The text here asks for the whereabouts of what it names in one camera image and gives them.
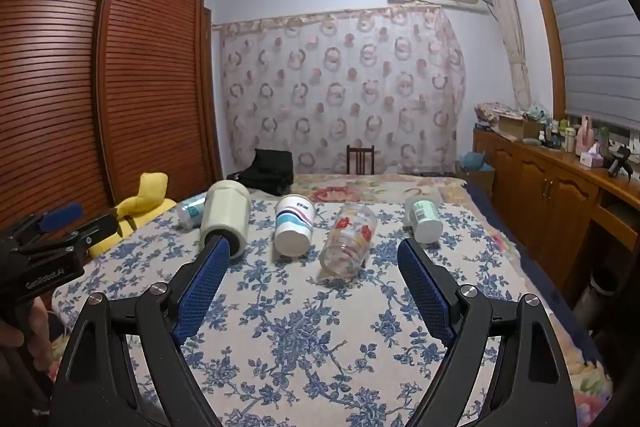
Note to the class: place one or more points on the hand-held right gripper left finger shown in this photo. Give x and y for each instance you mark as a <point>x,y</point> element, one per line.
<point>202,289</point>

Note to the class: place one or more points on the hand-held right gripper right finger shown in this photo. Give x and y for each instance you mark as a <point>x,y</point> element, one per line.
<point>426,294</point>

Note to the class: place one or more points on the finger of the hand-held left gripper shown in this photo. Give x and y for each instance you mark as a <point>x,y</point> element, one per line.
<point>61,214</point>
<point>97,231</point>

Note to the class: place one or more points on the white cup green label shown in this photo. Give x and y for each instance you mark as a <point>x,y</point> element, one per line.
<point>424,219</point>

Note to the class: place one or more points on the clear glass cup red flowers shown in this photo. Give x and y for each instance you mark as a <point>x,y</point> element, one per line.
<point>349,241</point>

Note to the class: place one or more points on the white striped paper cup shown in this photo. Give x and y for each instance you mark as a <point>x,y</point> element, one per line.
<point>294,227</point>

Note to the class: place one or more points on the person's left hand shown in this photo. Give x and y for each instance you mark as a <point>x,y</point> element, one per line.
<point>41,329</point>

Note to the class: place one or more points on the yellow plush toy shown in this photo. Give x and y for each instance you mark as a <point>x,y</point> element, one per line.
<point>142,199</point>

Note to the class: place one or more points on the small clear teal bottle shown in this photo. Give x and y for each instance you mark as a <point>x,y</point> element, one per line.
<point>192,212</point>

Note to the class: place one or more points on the cream cylindrical bottle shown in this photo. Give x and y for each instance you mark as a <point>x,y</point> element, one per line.
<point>226,214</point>

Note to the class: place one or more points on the blue floral blanket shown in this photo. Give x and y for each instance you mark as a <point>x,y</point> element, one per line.
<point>300,337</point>

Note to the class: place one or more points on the brown cardboard box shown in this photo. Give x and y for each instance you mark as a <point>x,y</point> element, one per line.
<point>477,181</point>

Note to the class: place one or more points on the black bag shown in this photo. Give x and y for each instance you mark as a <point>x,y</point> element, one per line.
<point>265,172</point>

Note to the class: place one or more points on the blue cloth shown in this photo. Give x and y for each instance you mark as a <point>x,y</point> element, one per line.
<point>476,161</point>

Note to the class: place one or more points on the dark wooden chair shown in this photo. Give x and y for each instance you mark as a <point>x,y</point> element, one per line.
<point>360,159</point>

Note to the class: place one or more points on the brown louvered wardrobe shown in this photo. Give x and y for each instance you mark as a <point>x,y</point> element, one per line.
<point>150,82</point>

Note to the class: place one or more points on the wooden side cabinet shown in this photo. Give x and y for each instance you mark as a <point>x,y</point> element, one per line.
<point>550,192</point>

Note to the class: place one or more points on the grey trash bin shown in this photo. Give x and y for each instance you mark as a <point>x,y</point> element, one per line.
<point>600,294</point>

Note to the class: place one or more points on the open cardboard box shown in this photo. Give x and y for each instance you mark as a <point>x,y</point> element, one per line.
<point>520,127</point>

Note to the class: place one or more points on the pile of patterned cloth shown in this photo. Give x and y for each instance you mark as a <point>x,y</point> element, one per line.
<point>495,112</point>

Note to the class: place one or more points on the white bottle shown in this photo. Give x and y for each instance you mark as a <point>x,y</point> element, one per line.
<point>570,141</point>

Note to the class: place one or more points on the circle patterned curtain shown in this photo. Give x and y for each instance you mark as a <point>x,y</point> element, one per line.
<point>325,107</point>

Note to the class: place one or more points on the pink tissue box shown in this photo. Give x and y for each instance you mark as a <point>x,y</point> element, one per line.
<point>592,158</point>

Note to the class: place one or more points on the pink bottle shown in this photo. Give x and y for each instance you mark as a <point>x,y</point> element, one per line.
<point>583,137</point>

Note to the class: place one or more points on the beige tied curtain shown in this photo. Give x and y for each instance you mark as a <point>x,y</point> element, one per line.
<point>510,42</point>

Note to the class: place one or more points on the grey window blind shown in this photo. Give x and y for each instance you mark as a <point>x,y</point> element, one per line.
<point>590,22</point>

